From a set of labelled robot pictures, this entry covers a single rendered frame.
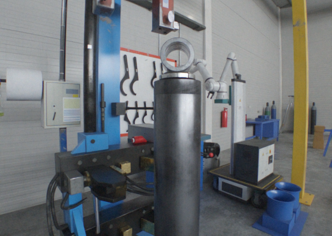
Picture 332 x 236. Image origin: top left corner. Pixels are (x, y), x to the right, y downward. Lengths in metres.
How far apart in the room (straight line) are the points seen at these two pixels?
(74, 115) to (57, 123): 0.15
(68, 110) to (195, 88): 1.27
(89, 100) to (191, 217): 0.93
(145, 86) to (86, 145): 2.52
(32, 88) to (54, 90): 0.17
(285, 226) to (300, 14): 2.77
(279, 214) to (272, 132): 5.51
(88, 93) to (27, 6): 2.10
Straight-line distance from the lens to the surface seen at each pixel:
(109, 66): 1.48
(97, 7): 1.14
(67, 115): 1.78
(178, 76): 0.76
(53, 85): 1.76
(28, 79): 1.72
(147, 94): 3.60
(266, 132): 7.77
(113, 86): 1.47
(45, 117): 1.75
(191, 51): 0.81
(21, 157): 2.98
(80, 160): 1.18
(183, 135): 0.74
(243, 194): 2.86
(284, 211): 2.43
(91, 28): 1.42
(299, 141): 3.18
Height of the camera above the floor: 1.36
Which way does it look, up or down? 1 degrees down
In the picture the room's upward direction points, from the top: straight up
